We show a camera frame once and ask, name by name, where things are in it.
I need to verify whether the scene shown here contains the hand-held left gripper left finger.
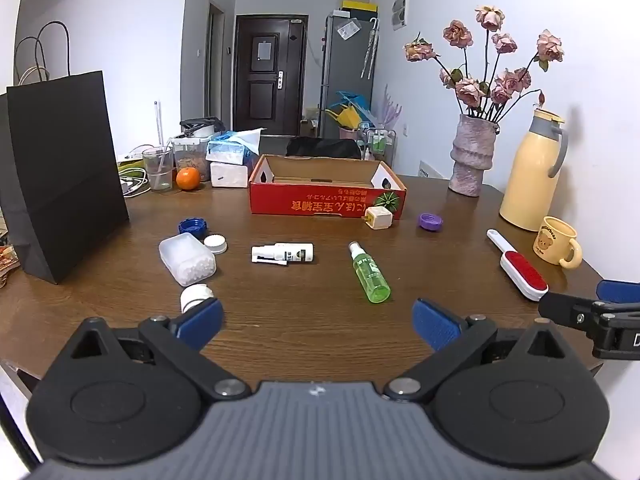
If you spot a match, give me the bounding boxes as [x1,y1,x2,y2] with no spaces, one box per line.
[70,297,251,402]

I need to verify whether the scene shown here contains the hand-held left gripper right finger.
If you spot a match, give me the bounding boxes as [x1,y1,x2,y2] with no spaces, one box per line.
[384,298,571,403]

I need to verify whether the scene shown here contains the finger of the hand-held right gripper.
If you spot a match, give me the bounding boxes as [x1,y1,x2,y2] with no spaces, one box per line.
[538,291,608,333]
[592,280,640,314]

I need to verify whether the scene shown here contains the red and white lint brush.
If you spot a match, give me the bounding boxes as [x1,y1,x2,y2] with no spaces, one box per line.
[486,228,550,302]

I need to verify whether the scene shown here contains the green spray bottle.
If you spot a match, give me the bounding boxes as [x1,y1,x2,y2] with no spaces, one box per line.
[349,241,392,304]

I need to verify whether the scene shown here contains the blue bottle cap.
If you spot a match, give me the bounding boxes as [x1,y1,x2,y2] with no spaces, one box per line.
[178,217,209,239]

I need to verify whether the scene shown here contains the white spray bottle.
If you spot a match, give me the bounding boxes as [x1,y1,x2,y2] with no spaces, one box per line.
[251,242,315,266]

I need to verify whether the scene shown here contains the cream cube plug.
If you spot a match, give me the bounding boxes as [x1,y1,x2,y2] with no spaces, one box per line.
[364,205,393,231]

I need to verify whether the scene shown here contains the red cardboard box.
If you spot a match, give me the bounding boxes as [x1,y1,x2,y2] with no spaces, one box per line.
[249,154,408,221]

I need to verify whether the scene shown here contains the yellow bear mug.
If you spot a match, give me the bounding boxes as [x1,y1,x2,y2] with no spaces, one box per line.
[531,216,584,270]

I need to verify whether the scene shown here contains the yellow thermos jug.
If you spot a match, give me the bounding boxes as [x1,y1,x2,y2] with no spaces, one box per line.
[499,109,570,232]

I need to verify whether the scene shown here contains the orange fruit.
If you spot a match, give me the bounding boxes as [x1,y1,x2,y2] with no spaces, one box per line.
[176,167,201,192]

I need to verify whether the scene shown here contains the white tissue pack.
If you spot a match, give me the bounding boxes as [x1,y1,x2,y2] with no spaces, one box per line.
[210,161,249,189]

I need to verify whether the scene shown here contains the drinking glass with straw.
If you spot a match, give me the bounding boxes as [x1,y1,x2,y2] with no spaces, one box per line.
[142,146,174,191]

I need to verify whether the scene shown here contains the clear plastic food container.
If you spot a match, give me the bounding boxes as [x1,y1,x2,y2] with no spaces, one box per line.
[172,134,216,181]

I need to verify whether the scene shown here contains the blue tissue pack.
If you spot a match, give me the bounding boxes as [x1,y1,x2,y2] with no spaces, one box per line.
[205,127,269,166]

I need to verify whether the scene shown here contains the black folding holder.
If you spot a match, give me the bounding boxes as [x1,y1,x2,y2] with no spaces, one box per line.
[180,117,226,136]

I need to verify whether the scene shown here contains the black paper bag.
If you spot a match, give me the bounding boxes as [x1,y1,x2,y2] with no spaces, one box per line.
[0,21,131,284]

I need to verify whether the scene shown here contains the colourful snack packets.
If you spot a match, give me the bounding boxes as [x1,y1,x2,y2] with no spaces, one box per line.
[0,210,21,289]

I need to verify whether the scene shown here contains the purple feather decoration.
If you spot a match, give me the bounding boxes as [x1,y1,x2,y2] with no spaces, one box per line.
[375,85,404,129]

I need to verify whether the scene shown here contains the blue and yellow bags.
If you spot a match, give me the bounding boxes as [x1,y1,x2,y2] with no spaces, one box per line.
[325,91,377,131]

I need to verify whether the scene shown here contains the dark brown door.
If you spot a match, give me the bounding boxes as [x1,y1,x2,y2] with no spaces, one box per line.
[234,14,309,137]

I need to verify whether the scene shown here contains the grey refrigerator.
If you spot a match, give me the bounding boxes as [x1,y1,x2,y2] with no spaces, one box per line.
[320,12,381,137]

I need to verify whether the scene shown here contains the white folded umbrella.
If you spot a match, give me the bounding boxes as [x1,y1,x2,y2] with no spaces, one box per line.
[360,17,381,80]

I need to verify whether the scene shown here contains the yellow box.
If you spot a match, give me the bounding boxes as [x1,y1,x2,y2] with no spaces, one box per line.
[340,0,379,16]

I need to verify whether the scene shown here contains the white charger cables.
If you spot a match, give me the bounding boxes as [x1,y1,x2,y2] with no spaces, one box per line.
[117,150,151,196]

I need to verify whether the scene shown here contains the wire storage cart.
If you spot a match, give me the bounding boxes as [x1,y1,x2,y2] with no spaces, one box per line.
[360,127,399,171]

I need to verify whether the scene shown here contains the paper bag with pale handles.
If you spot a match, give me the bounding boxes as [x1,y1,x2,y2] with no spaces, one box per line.
[0,36,51,111]

